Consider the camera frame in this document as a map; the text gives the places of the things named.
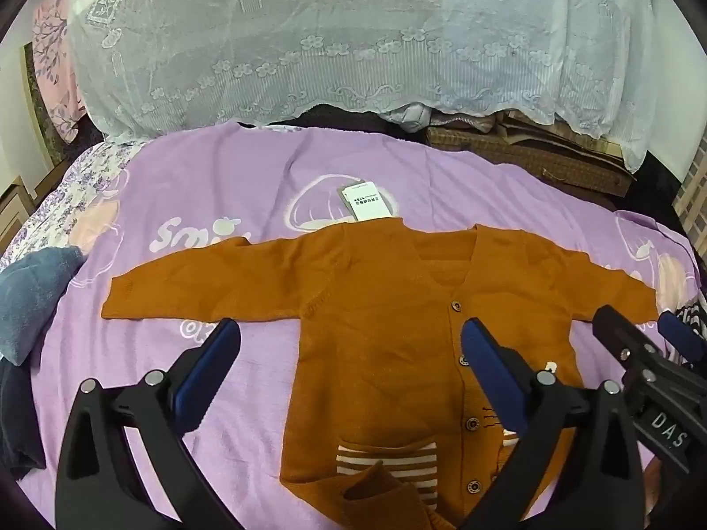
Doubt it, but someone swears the wooden cabinet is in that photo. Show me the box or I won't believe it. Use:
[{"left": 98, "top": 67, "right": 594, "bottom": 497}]
[{"left": 0, "top": 175, "right": 38, "bottom": 245}]

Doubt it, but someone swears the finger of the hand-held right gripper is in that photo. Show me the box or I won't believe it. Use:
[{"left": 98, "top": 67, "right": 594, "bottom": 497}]
[
  {"left": 593, "top": 305, "right": 673, "bottom": 383},
  {"left": 657, "top": 311, "right": 707, "bottom": 366}
]

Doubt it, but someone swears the purple floral bedsheet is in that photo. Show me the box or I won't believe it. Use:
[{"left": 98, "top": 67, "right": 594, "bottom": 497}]
[{"left": 0, "top": 140, "right": 145, "bottom": 267}]

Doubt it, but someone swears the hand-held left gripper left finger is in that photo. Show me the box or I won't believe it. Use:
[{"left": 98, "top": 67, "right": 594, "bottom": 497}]
[{"left": 55, "top": 317, "right": 244, "bottom": 530}]

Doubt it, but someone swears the dark cloth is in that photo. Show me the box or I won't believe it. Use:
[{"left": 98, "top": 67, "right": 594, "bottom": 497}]
[{"left": 0, "top": 359, "right": 48, "bottom": 482}]

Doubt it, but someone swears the grey cloth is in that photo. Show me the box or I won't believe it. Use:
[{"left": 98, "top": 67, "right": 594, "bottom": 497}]
[{"left": 380, "top": 102, "right": 438, "bottom": 134}]

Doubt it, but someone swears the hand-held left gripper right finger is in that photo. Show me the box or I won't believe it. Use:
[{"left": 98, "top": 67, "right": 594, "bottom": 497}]
[{"left": 458, "top": 317, "right": 647, "bottom": 530}]

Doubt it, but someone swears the purple printed blanket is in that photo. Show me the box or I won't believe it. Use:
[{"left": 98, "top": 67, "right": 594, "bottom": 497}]
[{"left": 30, "top": 121, "right": 703, "bottom": 530}]

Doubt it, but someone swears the white clothing tag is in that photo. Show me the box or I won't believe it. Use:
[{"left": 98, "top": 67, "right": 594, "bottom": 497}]
[{"left": 339, "top": 179, "right": 399, "bottom": 223}]

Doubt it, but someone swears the blue towel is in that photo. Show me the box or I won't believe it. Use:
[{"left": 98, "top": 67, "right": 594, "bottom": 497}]
[{"left": 0, "top": 246, "right": 85, "bottom": 367}]

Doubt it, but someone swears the black white striped cloth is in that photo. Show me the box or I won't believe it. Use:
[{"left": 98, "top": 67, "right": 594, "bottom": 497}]
[{"left": 660, "top": 290, "right": 707, "bottom": 366}]

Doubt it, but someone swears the white lace cover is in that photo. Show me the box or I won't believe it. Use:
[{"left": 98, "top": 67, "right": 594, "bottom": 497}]
[{"left": 66, "top": 0, "right": 697, "bottom": 173}]

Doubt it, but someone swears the orange knit cardigan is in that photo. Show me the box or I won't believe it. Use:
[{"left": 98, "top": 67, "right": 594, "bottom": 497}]
[{"left": 101, "top": 217, "right": 661, "bottom": 530}]

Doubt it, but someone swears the pink floral curtain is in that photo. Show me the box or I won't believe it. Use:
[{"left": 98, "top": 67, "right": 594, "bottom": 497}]
[{"left": 30, "top": 0, "right": 85, "bottom": 143}]

